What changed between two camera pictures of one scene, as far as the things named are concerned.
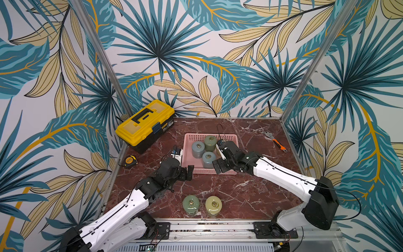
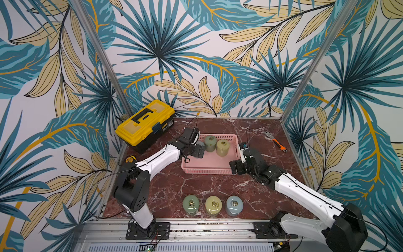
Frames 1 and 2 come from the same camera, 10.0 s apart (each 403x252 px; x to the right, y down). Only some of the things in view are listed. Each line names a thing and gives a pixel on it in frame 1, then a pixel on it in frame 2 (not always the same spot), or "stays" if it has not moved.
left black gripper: x=183 y=177 to x=197 y=150
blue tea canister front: x=208 y=157 to x=234 y=205
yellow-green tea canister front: x=213 y=206 stays
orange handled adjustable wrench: x=269 y=135 stays
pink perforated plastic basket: x=188 y=160 stays
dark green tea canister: x=191 y=205 stays
